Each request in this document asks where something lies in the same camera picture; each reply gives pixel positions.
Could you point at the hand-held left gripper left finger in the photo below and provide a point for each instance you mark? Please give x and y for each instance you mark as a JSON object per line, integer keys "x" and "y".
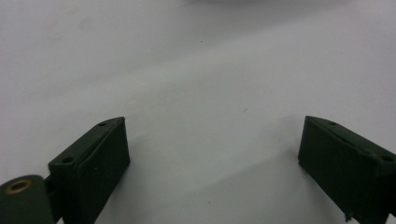
{"x": 93, "y": 168}

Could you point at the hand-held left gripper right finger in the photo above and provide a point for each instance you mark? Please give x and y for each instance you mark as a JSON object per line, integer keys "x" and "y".
{"x": 348, "y": 168}

